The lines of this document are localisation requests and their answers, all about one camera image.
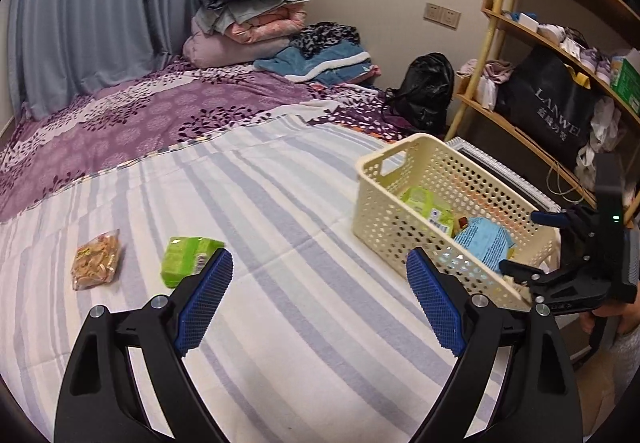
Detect cream perforated plastic basket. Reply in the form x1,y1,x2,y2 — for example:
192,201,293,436
352,132,562,312

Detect lilac sneaker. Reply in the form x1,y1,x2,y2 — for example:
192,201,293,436
594,55,615,84
574,45,601,74

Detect black backpack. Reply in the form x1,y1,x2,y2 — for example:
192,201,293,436
382,52,456,137

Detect large green snack packet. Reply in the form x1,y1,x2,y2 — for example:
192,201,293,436
399,185,457,235

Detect thin white cord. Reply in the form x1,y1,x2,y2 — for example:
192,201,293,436
546,162,584,200

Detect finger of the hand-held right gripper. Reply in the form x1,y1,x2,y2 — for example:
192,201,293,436
499,259,599,307
530,206,602,245

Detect person's right hand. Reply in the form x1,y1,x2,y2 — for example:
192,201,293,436
579,290,640,336

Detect small green snack packet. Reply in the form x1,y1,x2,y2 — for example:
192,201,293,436
160,236,227,290

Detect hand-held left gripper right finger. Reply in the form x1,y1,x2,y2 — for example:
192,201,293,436
406,248,584,443

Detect blue snack packet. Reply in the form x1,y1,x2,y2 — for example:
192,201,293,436
451,216,517,274

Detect clear biscuit packet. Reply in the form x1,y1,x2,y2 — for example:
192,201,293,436
71,228,122,292

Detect pink floral quilt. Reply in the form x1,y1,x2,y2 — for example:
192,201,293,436
225,7,308,44

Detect white framed glass table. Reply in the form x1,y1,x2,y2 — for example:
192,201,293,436
444,137,564,214

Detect beige folded garment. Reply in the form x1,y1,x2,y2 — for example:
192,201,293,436
456,59,517,80

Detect green white cardboard box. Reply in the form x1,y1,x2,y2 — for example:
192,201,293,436
610,49,640,114

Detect blue-grey curtain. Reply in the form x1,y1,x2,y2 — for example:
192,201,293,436
5,0,301,118

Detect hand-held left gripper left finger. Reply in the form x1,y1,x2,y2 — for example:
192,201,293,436
53,248,235,443

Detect mauve pillow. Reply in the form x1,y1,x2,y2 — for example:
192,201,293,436
181,20,294,70

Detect white sneaker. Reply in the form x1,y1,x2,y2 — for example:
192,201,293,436
537,23,567,44

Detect white plastic bag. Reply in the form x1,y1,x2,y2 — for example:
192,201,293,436
574,98,627,180

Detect leopard print cloth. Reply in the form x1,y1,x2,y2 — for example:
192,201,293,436
289,22,362,60

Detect light grey folded sheet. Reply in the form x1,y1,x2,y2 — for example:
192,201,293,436
194,3,281,37

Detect purple floral bedsheet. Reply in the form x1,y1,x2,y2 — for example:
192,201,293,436
0,54,416,224

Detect blue white striped sheet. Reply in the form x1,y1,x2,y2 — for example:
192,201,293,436
0,115,561,443

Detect blue fleece blanket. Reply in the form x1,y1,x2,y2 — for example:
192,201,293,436
253,43,382,88

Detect black shopping bag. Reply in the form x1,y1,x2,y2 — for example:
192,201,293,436
494,45,602,170

